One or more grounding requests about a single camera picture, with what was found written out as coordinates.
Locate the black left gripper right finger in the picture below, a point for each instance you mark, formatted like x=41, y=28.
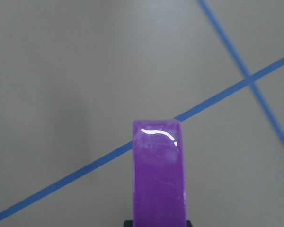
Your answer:
x=188, y=223

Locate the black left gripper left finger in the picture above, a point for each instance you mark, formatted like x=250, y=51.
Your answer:
x=128, y=223

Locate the purple trapezoid block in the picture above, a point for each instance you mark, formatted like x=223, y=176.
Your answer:
x=159, y=194

